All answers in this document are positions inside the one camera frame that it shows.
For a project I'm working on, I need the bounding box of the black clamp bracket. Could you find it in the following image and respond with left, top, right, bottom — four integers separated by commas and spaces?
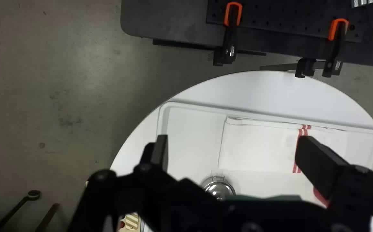
294, 56, 316, 78

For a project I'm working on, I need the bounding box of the black flat bar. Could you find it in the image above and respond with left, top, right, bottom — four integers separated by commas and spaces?
36, 202, 62, 232

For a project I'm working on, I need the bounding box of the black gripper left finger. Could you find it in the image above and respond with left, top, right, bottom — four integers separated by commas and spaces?
150, 134, 171, 172

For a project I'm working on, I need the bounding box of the black wrench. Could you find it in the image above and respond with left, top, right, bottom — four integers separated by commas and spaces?
0, 189, 42, 232

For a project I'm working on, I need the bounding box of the black perforated board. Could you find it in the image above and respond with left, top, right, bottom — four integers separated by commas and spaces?
206, 0, 365, 44

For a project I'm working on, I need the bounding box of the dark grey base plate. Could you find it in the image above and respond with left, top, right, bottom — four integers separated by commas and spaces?
119, 0, 373, 68

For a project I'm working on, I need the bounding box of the small metal bowl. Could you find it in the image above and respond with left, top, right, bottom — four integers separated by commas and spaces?
200, 174, 236, 201

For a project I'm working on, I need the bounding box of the white towel with red stripes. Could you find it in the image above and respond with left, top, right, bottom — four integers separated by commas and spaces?
216, 116, 346, 175

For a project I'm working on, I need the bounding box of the orange and black clamp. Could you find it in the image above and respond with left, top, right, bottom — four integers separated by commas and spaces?
321, 17, 351, 78
212, 0, 244, 67

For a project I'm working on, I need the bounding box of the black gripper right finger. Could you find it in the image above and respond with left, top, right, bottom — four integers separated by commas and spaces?
294, 135, 351, 203

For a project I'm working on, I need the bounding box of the white plastic tray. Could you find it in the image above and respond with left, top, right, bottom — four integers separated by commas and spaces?
155, 100, 373, 203

